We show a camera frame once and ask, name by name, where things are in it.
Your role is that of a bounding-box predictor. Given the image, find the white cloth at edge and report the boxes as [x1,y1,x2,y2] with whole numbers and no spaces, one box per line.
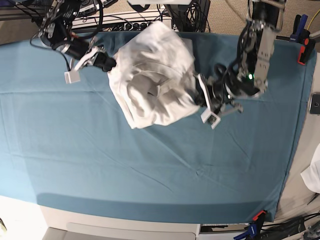
[300,161,320,194]

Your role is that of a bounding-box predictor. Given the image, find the silver device at edge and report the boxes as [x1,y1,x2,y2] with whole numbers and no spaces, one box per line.
[309,92,320,116]

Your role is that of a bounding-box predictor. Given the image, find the teal table cloth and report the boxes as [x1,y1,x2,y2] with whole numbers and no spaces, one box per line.
[0,40,318,224]

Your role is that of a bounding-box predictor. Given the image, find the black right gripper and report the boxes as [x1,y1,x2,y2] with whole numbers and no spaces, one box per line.
[59,38,117,72]

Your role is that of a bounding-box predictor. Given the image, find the orange black right clamp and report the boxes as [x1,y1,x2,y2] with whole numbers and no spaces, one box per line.
[297,38,316,65]

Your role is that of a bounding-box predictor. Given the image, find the black cable bundle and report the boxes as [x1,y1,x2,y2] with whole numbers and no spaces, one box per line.
[157,0,212,34]

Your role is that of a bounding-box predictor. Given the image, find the white T-shirt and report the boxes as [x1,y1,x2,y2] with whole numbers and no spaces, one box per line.
[107,21,200,129]

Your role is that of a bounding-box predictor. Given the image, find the orange black corner clamp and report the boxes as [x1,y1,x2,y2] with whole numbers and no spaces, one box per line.
[252,210,268,225]

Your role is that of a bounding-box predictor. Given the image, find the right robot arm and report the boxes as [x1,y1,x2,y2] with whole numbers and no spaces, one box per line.
[35,0,117,72]

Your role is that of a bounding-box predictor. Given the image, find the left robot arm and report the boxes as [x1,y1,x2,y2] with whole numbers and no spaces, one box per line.
[195,0,287,115]

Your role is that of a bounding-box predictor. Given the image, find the blue spring clamp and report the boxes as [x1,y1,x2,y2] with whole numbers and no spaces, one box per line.
[233,223,262,240]

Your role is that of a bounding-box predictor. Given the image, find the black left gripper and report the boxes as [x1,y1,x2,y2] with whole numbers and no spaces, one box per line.
[194,76,243,115]

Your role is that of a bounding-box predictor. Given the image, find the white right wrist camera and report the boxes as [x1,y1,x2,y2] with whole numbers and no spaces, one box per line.
[64,46,99,84]

